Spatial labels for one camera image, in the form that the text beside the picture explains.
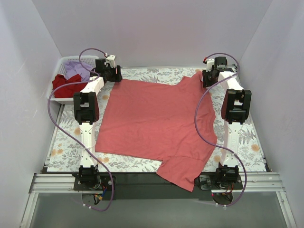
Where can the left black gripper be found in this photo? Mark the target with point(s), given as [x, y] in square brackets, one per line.
[115, 74]

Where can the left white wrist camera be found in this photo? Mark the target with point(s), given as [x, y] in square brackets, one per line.
[110, 61]

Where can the aluminium frame rail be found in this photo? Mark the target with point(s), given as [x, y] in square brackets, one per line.
[53, 203]

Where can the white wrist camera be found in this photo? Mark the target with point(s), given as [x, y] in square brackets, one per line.
[209, 62]
[110, 61]

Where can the salmon pink t shirt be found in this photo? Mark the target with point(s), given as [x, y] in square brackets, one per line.
[172, 124]

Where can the lilac t shirt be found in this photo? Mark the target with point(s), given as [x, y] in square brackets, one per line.
[74, 68]

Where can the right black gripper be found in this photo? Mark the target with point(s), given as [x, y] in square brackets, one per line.
[207, 79]

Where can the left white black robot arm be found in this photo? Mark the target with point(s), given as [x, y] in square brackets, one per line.
[86, 113]

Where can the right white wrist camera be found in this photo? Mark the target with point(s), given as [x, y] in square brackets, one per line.
[209, 62]

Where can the dark red t shirt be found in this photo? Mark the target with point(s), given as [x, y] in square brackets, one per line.
[68, 90]

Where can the white plastic basket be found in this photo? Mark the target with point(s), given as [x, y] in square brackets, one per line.
[60, 73]

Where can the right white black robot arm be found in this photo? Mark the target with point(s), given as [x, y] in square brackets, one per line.
[234, 112]

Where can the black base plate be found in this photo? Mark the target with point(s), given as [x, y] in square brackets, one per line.
[149, 186]

